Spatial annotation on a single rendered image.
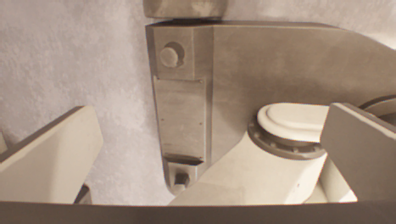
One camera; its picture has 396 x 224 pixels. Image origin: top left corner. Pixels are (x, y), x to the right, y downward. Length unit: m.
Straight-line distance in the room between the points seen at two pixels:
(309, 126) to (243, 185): 0.14
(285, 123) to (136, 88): 0.54
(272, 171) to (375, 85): 0.31
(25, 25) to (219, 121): 0.77
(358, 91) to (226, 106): 0.28
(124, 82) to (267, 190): 0.61
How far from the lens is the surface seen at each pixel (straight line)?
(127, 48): 0.73
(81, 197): 1.26
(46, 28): 0.91
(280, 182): 0.31
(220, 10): 0.47
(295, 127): 0.35
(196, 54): 0.43
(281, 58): 0.46
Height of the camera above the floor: 0.62
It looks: 59 degrees down
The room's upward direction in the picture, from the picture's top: 156 degrees counter-clockwise
